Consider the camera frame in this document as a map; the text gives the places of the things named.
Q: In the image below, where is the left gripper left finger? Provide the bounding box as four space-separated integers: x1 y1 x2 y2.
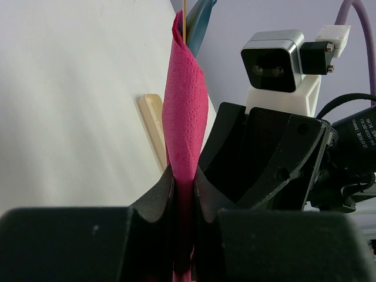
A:
1 168 174 281

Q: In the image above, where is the beige wooden utensil tray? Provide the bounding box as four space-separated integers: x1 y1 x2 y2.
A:
138 94 167 172

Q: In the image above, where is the gold metal knife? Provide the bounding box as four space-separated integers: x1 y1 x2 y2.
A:
182 0 187 44

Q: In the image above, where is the pink paper napkin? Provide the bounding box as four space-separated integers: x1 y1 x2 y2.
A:
162 11 209 281

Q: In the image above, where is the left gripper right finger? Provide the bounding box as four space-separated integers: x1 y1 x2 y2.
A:
193 170 371 281

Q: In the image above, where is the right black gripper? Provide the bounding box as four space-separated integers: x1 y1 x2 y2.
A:
199 102 375 213

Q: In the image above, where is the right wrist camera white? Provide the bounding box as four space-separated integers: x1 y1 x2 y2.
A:
241 25 351 117

